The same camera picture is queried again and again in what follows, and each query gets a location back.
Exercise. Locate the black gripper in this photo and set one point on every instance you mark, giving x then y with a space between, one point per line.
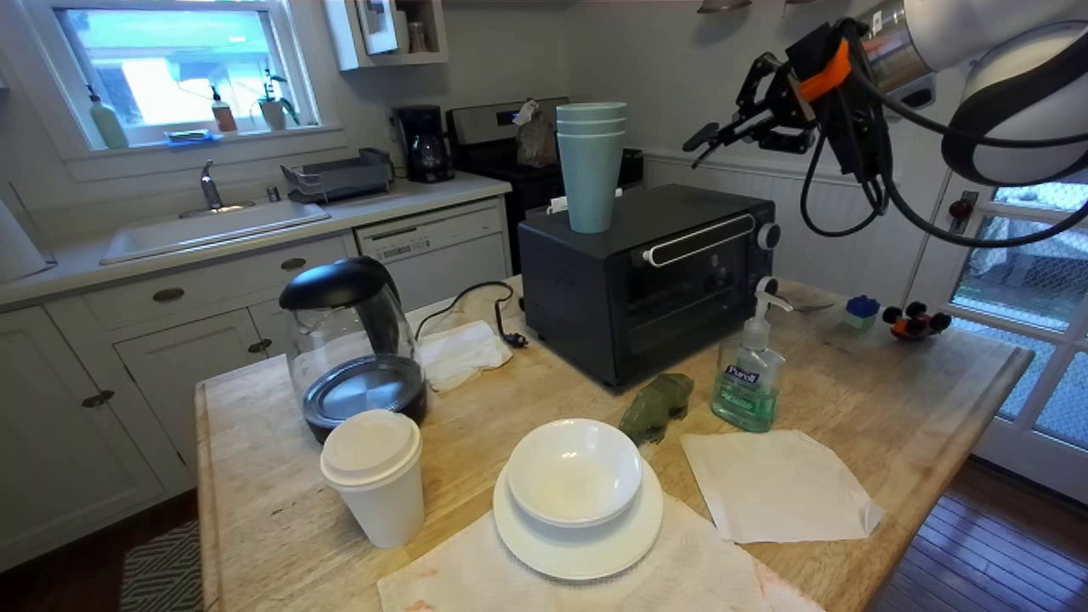
786 114

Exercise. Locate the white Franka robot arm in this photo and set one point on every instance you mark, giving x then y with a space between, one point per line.
1008 27

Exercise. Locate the teal plastic cup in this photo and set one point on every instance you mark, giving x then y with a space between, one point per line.
590 121
594 182
590 107

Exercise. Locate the brown paper bag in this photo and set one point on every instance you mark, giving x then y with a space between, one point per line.
534 141

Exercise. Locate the small blue green toy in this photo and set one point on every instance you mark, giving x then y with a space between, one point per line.
860 307

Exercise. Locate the black toaster oven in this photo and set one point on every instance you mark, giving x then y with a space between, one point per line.
590 292

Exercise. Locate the white glass pane door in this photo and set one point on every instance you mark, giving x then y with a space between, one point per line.
937 283

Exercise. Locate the black steel kitchen stove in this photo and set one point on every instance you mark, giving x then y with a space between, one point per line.
487 137

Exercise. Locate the green plush toy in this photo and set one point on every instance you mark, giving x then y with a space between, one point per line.
658 402

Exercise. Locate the black coffee maker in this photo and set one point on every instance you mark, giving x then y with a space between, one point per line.
427 146

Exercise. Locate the white dishwasher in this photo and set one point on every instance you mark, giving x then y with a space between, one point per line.
444 256

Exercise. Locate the crumpled white cloth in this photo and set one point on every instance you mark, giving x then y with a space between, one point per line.
461 354

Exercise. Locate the folded white napkin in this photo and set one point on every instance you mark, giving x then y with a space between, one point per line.
776 487

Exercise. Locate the white ceramic bowl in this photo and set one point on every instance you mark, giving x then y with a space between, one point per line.
573 470

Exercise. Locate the grey dish rack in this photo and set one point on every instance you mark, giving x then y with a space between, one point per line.
342 179

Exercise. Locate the stack of white plates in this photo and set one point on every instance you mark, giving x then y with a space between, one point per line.
579 557

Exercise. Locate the glass electric kettle black lid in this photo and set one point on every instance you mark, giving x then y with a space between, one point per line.
350 386

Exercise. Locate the small red bottle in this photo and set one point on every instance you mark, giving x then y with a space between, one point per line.
221 114

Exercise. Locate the white paper cup with lid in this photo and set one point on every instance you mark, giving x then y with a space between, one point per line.
378 498

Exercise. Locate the chrome sink faucet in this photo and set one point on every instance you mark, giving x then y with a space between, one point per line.
209 189

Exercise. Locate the large white paper towel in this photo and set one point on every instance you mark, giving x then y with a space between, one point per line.
477 582

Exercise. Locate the white kitchen sink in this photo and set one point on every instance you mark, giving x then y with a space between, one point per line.
204 227

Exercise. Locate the blue sponge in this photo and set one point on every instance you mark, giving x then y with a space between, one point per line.
189 137

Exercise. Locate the kitchen window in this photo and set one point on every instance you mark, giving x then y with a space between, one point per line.
172 70

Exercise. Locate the white kitchen island wooden top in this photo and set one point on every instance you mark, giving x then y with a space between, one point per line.
282 511

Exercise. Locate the white counter cabinets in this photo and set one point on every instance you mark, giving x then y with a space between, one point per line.
172 340

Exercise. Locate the white green soap bottle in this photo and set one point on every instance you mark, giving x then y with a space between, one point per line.
105 122

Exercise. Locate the grey patterned rug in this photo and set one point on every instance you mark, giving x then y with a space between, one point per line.
164 571

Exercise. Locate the white wall shelf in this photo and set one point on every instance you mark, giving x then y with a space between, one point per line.
378 27

